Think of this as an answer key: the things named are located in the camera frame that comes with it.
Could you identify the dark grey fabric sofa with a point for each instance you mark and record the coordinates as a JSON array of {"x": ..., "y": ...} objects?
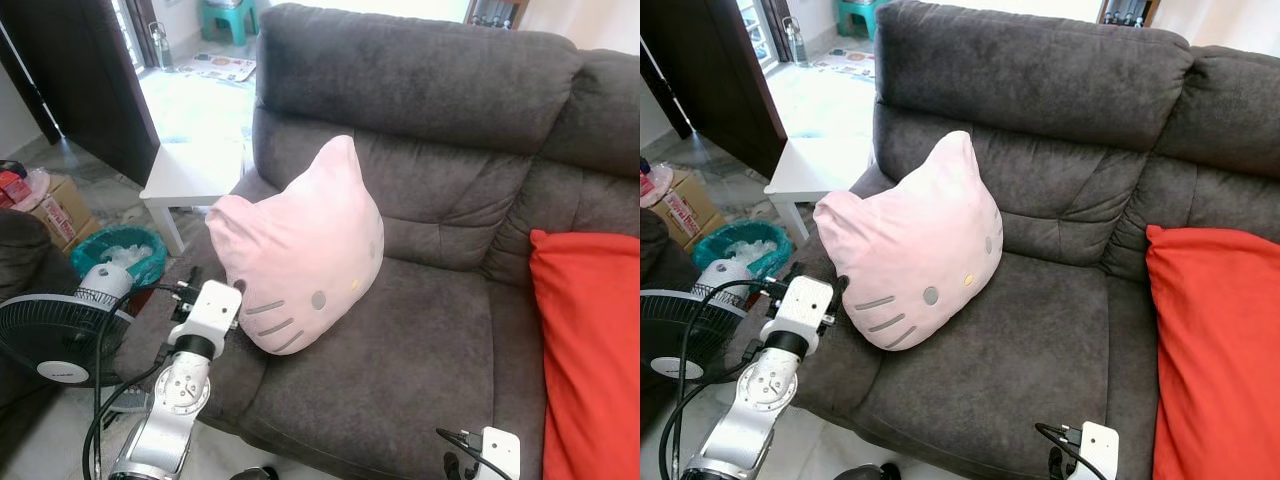
[
  {"x": 420, "y": 340},
  {"x": 1040, "y": 340}
]

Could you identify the dark grey side sofa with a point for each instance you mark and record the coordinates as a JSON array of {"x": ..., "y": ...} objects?
[
  {"x": 650, "y": 250},
  {"x": 25, "y": 250}
]

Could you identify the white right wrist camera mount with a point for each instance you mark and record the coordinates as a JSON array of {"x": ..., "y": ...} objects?
[
  {"x": 1100, "y": 450},
  {"x": 500, "y": 455}
]

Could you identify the pink cat face pillow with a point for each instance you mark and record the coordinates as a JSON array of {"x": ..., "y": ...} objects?
[
  {"x": 300, "y": 240},
  {"x": 910, "y": 240}
]

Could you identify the black electric floor fan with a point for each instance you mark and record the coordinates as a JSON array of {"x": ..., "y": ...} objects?
[
  {"x": 670, "y": 325},
  {"x": 50, "y": 325}
]

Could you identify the brown cardboard box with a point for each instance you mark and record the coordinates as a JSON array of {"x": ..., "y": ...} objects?
[
  {"x": 65, "y": 210},
  {"x": 692, "y": 205}
]

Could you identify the printed floor mat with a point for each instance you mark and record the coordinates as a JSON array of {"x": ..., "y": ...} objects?
[
  {"x": 215, "y": 67},
  {"x": 845, "y": 64}
]

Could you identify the grey robot left foot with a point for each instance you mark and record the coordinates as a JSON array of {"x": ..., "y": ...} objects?
[
  {"x": 860, "y": 472},
  {"x": 256, "y": 473}
]

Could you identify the clear plastic bottle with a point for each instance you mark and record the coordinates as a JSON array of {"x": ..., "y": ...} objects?
[
  {"x": 795, "y": 42},
  {"x": 160, "y": 48}
]

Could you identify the white side table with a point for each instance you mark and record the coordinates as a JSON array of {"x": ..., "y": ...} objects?
[
  {"x": 815, "y": 170},
  {"x": 190, "y": 175}
]

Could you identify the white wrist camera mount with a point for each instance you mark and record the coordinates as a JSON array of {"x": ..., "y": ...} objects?
[
  {"x": 212, "y": 310},
  {"x": 1100, "y": 450},
  {"x": 500, "y": 455},
  {"x": 803, "y": 306}
]

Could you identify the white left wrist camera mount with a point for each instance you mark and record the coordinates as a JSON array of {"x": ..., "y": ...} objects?
[
  {"x": 212, "y": 310},
  {"x": 803, "y": 306}
]

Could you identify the teal waste basket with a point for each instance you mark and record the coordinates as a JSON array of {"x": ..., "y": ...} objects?
[
  {"x": 712, "y": 240},
  {"x": 90, "y": 245}
]

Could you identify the red cushion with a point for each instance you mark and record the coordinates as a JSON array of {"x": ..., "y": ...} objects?
[
  {"x": 590, "y": 350},
  {"x": 1220, "y": 350}
]

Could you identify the dark brown door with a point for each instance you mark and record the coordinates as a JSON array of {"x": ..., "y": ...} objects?
[
  {"x": 80, "y": 70},
  {"x": 710, "y": 70}
]

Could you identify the teal plastic stool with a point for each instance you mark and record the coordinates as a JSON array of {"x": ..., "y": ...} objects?
[
  {"x": 228, "y": 14},
  {"x": 858, "y": 12}
]

